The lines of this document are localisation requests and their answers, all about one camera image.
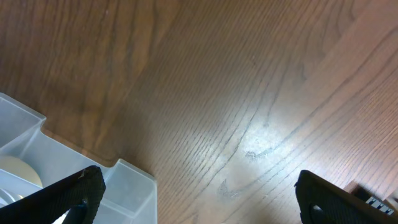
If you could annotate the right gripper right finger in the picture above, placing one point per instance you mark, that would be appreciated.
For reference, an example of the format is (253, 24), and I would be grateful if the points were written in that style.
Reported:
(322, 202)

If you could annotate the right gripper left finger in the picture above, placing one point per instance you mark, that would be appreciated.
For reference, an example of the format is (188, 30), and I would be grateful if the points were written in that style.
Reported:
(77, 196)

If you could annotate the cream large bowl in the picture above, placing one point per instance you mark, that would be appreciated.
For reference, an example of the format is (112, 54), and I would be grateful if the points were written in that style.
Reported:
(21, 169)

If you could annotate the clear plastic storage container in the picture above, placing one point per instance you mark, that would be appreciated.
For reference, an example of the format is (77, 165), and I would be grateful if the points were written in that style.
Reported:
(130, 195)

